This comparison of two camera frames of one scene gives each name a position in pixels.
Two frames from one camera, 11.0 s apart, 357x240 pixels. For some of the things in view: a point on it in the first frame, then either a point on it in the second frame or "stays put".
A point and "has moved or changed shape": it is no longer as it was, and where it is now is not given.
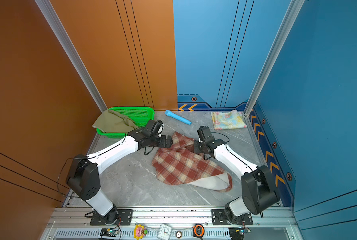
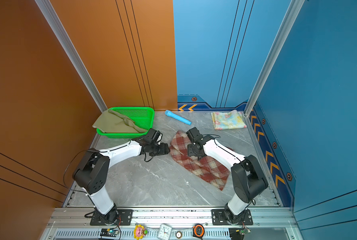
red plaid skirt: x=179 y=164 has moved or changed shape
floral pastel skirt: x=232 y=119 stays put
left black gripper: x=163 y=143 -> x=164 y=149
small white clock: x=165 y=232 stays put
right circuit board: x=238 y=233 stays put
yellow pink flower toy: x=140 y=231 stays put
